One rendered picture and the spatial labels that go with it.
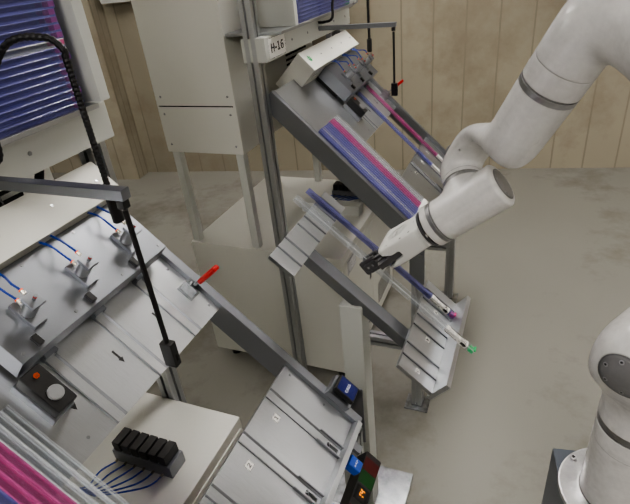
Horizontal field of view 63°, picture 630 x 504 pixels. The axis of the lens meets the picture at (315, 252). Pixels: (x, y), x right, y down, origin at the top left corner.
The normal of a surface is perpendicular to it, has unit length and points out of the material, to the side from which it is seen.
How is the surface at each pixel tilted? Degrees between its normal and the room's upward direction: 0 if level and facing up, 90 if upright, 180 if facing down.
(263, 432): 43
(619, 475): 90
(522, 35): 90
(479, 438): 0
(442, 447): 0
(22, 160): 90
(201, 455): 0
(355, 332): 90
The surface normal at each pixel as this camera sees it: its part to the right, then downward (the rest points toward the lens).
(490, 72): -0.22, 0.51
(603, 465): -0.91, 0.28
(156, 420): -0.10, -0.86
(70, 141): 0.92, 0.11
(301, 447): 0.56, -0.56
